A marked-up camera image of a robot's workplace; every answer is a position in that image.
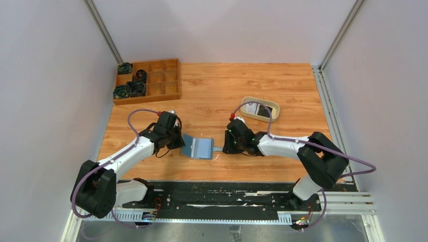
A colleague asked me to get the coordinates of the blue card holder wallet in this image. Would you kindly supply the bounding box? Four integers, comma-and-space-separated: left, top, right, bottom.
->
181, 134, 223, 160

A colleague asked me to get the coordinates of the black card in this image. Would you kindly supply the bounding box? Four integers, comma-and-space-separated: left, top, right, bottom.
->
257, 105, 273, 118

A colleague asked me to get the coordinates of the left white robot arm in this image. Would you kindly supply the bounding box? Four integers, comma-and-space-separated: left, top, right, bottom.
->
70, 110, 184, 218

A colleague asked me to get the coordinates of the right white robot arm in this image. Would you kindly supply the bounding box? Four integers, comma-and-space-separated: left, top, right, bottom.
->
224, 119, 349, 202

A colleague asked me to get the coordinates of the white printed card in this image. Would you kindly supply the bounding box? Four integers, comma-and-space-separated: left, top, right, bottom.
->
244, 102, 259, 115

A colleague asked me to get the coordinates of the cream oval tray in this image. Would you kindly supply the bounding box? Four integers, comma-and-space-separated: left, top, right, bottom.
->
240, 96, 280, 123

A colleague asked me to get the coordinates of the large black coiled item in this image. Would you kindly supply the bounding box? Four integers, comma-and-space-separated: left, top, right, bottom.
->
125, 81, 146, 97

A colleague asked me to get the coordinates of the wooden compartment organizer box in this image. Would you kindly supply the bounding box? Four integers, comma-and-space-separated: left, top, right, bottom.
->
113, 58, 182, 105

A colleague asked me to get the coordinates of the black coiled item bottom-left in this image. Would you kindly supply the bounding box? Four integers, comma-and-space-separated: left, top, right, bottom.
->
113, 85, 129, 99

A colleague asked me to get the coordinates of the black coiled item middle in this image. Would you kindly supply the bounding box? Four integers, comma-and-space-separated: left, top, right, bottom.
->
135, 69, 147, 83

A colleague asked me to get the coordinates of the black coiled item top-left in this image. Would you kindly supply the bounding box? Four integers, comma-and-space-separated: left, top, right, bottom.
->
117, 63, 133, 75

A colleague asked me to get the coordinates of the black mounting base rail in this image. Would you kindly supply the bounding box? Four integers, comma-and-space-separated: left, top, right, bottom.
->
122, 181, 322, 220

